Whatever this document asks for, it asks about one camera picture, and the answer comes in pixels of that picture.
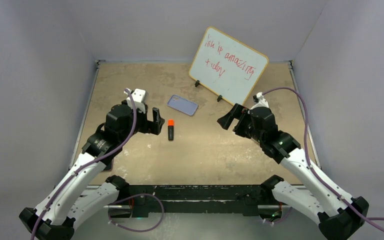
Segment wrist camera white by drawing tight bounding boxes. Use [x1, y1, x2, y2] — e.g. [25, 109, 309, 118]
[250, 92, 269, 110]
[124, 88, 147, 113]

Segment purple phone case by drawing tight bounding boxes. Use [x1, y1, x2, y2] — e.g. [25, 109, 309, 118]
[167, 94, 198, 116]

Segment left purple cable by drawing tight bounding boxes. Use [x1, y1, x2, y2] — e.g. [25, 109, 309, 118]
[29, 88, 165, 240]

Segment black orange marker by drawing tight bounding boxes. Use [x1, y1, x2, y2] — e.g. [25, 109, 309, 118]
[167, 119, 175, 141]

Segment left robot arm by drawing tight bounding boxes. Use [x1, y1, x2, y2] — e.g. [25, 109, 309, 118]
[19, 100, 165, 240]

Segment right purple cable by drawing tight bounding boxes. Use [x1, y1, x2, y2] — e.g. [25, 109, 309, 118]
[261, 86, 384, 239]

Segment purple cable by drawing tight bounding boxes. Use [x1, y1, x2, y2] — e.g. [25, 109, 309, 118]
[29, 88, 165, 240]
[261, 86, 384, 239]

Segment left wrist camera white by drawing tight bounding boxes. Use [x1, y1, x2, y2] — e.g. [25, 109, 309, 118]
[124, 88, 147, 113]

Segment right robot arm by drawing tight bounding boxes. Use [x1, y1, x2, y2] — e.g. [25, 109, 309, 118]
[217, 104, 369, 240]

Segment black phone on table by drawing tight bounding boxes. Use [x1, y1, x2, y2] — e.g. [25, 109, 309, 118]
[102, 159, 114, 172]

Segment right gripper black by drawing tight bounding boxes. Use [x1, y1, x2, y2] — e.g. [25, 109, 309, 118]
[218, 103, 265, 143]

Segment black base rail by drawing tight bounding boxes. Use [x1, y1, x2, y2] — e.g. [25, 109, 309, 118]
[108, 184, 291, 222]

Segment whiteboard with red writing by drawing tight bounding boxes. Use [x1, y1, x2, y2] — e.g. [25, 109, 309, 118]
[188, 26, 269, 105]

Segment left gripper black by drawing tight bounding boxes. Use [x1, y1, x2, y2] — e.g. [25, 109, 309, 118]
[119, 105, 164, 143]

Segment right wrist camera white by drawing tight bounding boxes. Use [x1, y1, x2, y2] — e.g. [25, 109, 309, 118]
[250, 92, 269, 110]

